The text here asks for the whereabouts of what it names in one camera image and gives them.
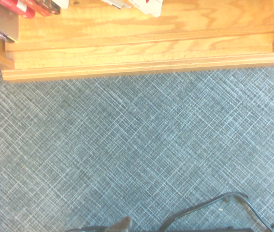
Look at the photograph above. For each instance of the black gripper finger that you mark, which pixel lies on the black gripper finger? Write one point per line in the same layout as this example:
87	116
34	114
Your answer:
123	224

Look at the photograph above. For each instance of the dark red book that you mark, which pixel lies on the dark red book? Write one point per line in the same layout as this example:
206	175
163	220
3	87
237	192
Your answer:
45	8

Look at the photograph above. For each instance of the thin grey book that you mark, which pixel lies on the thin grey book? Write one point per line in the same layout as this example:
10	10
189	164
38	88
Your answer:
117	3

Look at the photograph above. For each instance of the bright red book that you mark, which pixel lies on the bright red book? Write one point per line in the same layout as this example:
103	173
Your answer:
18	7

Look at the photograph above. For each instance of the wooden bookshelf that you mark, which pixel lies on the wooden bookshelf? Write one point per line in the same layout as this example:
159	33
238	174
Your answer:
127	36

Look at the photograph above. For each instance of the white book with red marks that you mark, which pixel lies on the white book with red marks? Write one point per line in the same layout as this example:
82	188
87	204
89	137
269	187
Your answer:
151	8

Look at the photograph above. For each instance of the plain white book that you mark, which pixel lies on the plain white book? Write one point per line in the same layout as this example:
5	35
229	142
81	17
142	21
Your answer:
60	3

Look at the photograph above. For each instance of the large tan cover book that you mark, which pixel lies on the large tan cover book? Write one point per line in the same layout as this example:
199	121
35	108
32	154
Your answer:
1	21

